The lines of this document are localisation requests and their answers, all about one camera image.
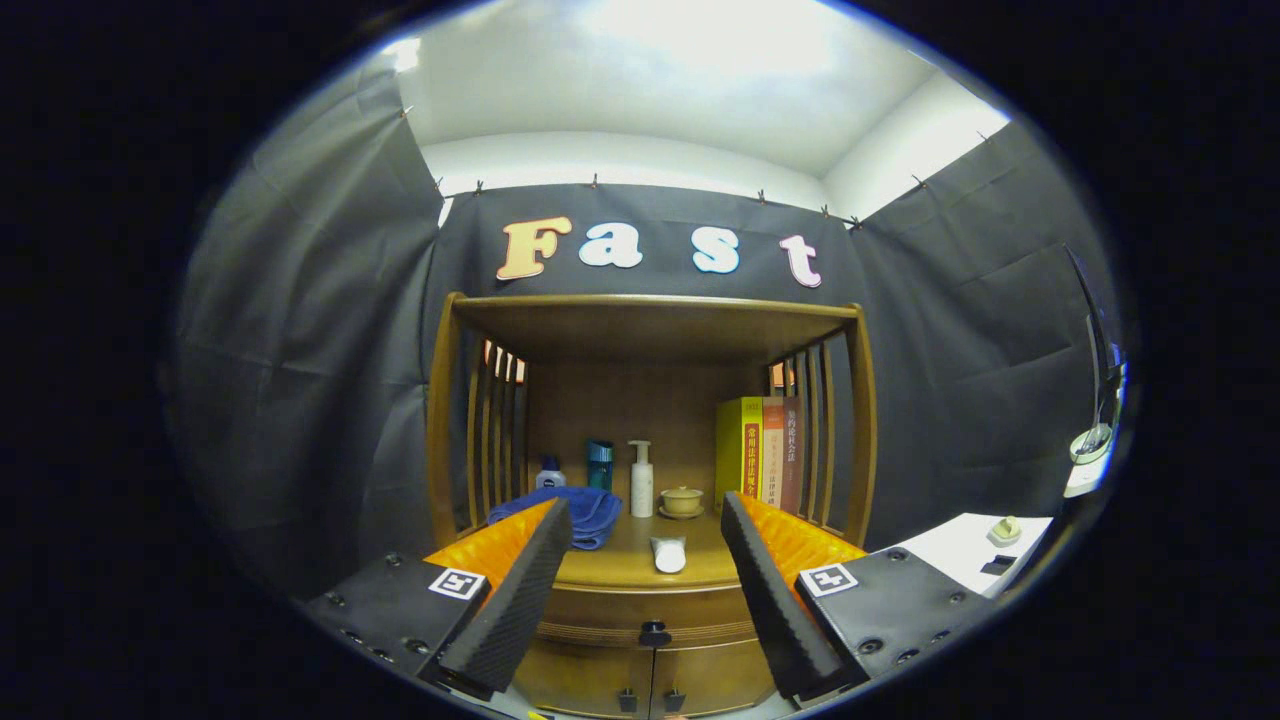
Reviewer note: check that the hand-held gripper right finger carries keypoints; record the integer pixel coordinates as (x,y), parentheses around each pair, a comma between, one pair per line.
(775,610)

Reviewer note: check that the white pump bottle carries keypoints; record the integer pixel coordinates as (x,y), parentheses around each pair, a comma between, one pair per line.
(641,490)

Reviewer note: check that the teal bottle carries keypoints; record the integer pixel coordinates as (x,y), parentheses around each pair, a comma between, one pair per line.
(600,465)

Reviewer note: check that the white side shelf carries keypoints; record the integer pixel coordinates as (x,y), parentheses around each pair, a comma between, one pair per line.
(1085,480)

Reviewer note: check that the wooden cabinet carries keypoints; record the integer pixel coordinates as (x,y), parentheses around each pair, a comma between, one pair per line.
(640,400)

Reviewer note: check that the small white blue-capped bottle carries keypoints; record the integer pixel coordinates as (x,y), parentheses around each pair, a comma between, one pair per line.
(550,477)

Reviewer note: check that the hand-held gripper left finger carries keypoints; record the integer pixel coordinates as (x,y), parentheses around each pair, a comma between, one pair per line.
(520,610)

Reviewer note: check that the pale green bowl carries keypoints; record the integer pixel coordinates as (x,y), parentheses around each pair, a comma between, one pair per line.
(1090,443)

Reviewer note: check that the wooden cabinet door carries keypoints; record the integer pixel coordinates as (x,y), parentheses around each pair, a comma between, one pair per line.
(580,675)
(715,675)

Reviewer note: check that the thick yellow book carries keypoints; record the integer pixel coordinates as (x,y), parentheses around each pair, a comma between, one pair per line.
(738,450)

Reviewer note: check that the dark red book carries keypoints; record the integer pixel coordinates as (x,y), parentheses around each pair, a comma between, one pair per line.
(792,455)

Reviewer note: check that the white green-capped tube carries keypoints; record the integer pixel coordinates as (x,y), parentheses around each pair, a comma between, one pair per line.
(668,555)

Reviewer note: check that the beige lidded teacup with saucer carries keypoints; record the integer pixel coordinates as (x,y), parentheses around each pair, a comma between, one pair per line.
(681,500)

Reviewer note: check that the wooden countertop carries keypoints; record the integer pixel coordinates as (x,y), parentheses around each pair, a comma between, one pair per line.
(620,560)

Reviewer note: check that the orange-spine book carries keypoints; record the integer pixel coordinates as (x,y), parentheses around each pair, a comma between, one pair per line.
(772,450)

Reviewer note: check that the blue folded towel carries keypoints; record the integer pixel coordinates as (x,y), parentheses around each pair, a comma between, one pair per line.
(595,515)

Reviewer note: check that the small green tape dispenser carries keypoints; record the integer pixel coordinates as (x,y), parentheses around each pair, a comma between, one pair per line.
(1005,530)

